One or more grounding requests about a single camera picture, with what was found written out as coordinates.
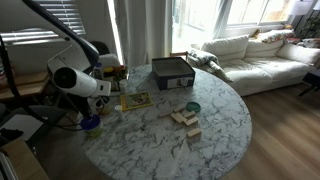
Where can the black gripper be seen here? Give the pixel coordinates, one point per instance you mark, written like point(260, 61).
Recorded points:
point(101, 99)

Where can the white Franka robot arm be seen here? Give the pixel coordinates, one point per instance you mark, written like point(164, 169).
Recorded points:
point(76, 81)

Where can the blue lidded can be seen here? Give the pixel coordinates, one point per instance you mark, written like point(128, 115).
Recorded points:
point(90, 124)

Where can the dark blue open box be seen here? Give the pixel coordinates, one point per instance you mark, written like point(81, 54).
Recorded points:
point(173, 71)

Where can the white capped jar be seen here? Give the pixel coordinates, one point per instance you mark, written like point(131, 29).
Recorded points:
point(123, 86)

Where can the yellow dog book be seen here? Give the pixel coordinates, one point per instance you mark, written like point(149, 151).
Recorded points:
point(136, 100)

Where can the blue capped white bottle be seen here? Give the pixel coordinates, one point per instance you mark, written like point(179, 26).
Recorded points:
point(98, 71)

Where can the yellow capped dark bottle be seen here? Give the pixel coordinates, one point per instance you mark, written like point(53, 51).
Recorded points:
point(108, 70)

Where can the green bottle red cap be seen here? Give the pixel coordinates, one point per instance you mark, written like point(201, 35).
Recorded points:
point(120, 70)

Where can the white plastic bag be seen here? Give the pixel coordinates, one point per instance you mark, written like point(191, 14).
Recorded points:
point(109, 60)

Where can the black office chair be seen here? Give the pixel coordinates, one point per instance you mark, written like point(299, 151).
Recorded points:
point(101, 46)

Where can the wooden block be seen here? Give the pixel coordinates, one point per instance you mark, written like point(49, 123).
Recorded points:
point(179, 108)
point(194, 132)
point(178, 117)
point(165, 114)
point(191, 121)
point(188, 113)

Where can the wooden desk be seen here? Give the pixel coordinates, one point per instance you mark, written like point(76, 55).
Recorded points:
point(26, 85)

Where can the white flat board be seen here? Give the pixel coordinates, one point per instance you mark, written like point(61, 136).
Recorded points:
point(21, 126)

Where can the white curtain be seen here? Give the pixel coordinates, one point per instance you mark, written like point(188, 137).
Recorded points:
point(143, 31)

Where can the green round lid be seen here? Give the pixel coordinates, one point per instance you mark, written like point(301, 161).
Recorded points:
point(193, 106)

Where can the wooden chair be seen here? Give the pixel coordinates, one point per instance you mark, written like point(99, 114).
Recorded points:
point(178, 54)

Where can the white window blinds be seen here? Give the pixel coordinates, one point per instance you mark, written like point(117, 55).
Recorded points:
point(71, 13)

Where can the wooden cabinet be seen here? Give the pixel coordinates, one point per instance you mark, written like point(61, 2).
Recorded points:
point(20, 163)

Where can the grey white blanket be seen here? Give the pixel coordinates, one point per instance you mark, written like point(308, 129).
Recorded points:
point(205, 58)

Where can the white sofa cushion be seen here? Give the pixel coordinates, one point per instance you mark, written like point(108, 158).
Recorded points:
point(263, 48)
point(298, 53)
point(226, 46)

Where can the white sofa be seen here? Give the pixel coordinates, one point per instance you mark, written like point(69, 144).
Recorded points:
point(266, 66)

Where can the patterned pillow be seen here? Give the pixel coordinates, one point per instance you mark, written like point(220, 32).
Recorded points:
point(275, 35)

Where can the dark coffee table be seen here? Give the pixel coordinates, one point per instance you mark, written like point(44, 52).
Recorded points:
point(311, 82)

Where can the white shade floor lamp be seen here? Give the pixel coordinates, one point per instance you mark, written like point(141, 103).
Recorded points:
point(300, 8)

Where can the green house plant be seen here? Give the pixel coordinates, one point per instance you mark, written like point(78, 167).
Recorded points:
point(311, 28)

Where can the white window frame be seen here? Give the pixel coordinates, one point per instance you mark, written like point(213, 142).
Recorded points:
point(253, 23)

